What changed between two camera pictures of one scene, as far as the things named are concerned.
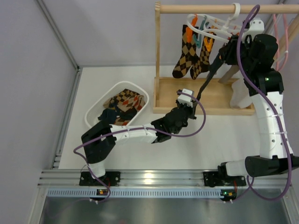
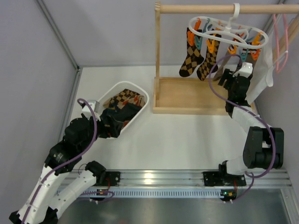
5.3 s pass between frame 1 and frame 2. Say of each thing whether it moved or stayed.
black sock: moved
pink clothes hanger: stayed
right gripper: moved
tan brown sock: moved
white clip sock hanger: moved
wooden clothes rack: stayed
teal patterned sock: stayed
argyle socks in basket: stayed
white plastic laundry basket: stayed
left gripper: moved
